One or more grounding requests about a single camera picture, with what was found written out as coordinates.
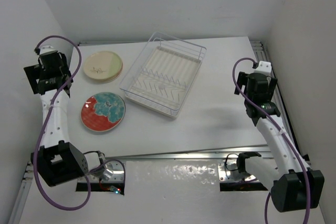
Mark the cream plate green section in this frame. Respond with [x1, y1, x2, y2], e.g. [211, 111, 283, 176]
[83, 51, 123, 82]

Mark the red and teal plate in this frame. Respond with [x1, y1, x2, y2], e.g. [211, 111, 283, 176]
[80, 92, 126, 133]

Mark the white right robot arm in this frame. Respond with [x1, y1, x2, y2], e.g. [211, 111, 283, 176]
[234, 72, 324, 212]

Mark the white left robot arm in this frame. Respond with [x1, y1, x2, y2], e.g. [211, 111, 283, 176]
[24, 46, 114, 187]

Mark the white front cover board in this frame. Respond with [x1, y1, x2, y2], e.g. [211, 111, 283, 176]
[18, 158, 329, 224]

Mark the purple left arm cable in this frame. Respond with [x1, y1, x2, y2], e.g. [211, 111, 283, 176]
[31, 35, 125, 211]

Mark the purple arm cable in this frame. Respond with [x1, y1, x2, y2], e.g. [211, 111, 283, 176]
[232, 58, 312, 224]
[31, 35, 125, 211]

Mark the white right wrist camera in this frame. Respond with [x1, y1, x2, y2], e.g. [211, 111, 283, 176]
[253, 61, 272, 76]

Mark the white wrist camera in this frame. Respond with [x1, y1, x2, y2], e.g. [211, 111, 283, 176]
[34, 45, 57, 57]
[253, 61, 272, 76]

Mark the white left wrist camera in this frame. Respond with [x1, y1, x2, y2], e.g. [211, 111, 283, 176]
[34, 45, 57, 57]

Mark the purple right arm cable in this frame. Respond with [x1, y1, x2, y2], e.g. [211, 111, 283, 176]
[232, 58, 312, 224]

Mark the white wire dish rack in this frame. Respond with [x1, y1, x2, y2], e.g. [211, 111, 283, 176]
[119, 31, 207, 119]

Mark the aluminium table frame rail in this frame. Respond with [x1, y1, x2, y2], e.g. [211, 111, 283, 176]
[7, 39, 310, 224]

